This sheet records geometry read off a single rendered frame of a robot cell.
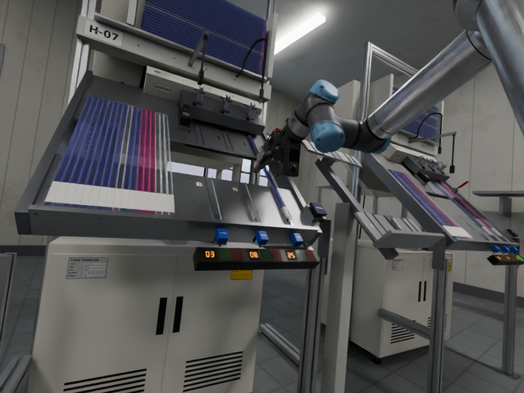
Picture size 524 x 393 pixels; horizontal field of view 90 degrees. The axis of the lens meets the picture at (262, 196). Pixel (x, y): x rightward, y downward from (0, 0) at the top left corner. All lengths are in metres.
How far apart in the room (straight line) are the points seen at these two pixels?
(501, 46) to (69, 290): 1.02
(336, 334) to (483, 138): 3.73
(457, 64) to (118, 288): 1.00
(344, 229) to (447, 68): 0.59
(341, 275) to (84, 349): 0.83
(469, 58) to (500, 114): 3.89
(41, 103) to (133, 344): 3.54
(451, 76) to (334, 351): 0.89
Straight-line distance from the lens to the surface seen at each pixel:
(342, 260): 1.00
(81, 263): 0.94
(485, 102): 4.59
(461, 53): 0.61
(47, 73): 4.31
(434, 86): 0.63
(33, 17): 4.56
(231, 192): 0.77
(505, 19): 0.40
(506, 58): 0.39
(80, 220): 0.62
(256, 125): 1.13
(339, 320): 1.05
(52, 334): 1.01
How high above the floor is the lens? 0.76
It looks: 4 degrees up
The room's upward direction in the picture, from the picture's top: 6 degrees clockwise
